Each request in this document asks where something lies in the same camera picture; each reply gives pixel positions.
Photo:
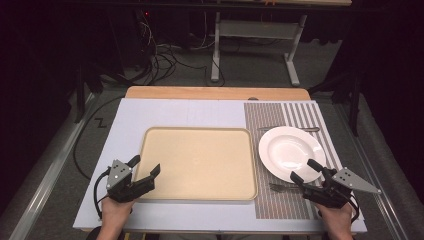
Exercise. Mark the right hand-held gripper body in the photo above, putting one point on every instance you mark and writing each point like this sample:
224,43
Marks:
350,181

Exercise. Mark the light wooden table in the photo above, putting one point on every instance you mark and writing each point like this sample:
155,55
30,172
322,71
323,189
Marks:
216,93

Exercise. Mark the grey striped placemat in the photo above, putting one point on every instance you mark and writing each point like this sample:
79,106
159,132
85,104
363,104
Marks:
266,113

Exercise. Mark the white metal frame desk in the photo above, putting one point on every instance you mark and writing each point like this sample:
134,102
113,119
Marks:
256,30

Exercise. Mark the silver fork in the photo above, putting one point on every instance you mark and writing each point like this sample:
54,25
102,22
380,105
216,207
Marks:
278,187

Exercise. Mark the black stand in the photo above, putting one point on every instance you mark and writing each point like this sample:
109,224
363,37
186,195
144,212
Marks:
80,93
355,106

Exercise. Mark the white deep plate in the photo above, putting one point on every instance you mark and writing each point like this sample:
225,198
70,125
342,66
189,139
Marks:
286,150

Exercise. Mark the person's right hand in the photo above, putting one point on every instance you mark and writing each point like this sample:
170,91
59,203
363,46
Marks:
336,215

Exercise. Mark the person's left hand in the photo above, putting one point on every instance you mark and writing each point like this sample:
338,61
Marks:
115,210

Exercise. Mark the silver table knife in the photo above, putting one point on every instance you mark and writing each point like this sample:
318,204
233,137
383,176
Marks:
311,129

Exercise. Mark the white table cover board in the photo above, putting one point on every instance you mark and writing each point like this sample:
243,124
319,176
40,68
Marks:
166,113

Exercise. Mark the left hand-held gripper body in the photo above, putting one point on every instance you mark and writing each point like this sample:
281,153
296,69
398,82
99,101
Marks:
117,173

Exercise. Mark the grey metal floor rail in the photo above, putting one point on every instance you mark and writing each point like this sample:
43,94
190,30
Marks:
50,173
370,173

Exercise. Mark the beige plastic tray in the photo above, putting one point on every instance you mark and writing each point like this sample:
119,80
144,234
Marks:
200,163

